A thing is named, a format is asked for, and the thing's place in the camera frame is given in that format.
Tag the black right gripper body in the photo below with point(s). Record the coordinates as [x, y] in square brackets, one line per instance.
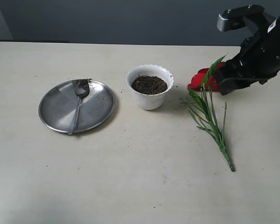
[262, 61]

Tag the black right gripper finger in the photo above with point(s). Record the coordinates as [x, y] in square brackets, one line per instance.
[228, 85]
[230, 71]

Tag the artificial red flower stem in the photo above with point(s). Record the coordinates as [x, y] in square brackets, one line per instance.
[201, 108]

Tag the white ceramic flower pot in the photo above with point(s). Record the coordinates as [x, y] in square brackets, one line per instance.
[149, 101]

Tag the steel spork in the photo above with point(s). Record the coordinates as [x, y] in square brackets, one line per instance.
[81, 91]

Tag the dark potting soil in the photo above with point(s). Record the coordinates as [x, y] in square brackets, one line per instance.
[149, 85]

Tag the round steel plate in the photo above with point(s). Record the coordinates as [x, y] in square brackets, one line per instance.
[57, 107]

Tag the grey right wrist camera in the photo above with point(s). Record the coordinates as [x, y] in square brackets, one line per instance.
[253, 17]

